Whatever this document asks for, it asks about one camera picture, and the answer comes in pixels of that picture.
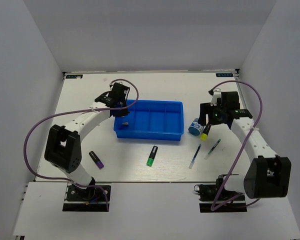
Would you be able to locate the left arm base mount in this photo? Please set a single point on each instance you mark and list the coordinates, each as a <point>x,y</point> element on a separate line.
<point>84,200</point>

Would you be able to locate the yellow black highlighter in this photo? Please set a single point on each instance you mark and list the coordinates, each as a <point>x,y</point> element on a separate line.
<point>205,132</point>

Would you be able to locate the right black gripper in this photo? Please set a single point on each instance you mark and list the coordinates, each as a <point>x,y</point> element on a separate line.
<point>206,108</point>

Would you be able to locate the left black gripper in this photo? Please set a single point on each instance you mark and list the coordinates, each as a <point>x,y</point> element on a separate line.
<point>124,112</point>

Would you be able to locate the blue pen refill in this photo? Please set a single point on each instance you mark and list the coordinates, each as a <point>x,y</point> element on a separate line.
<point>194,157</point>

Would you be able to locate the purple black highlighter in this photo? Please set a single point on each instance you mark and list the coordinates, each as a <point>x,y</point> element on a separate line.
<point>96,160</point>

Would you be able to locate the green pen refill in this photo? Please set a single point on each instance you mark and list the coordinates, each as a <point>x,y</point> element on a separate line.
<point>212,149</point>

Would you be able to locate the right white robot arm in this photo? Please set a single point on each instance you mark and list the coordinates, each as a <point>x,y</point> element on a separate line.
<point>268,175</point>

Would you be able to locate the left table corner label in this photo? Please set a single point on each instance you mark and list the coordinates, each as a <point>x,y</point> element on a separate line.
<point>74,76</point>

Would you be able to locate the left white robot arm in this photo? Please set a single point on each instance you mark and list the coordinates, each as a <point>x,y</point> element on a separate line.
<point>63,148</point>

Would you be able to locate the green black highlighter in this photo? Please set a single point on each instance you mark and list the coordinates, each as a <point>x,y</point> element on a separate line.
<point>152,156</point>

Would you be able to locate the blue plastic divided tray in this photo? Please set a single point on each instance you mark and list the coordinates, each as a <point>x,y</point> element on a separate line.
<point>152,120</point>

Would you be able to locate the blue correction tape roll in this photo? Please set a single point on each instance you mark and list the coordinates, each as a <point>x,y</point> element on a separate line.
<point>195,128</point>

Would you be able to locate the table corner label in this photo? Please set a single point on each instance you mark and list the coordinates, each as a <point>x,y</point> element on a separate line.
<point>224,75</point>
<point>74,76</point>

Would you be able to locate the right table corner label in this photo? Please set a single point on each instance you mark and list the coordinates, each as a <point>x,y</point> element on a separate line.
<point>224,75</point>

